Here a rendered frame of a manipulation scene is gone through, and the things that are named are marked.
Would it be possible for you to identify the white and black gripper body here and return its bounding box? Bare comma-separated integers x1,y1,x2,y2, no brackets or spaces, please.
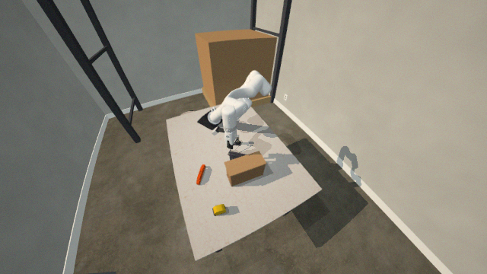
224,129,237,145

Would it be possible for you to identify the orange torpedo level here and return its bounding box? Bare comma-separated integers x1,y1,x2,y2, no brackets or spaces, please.
196,164,205,185

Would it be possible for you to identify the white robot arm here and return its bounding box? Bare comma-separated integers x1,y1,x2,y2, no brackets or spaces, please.
208,70,272,135

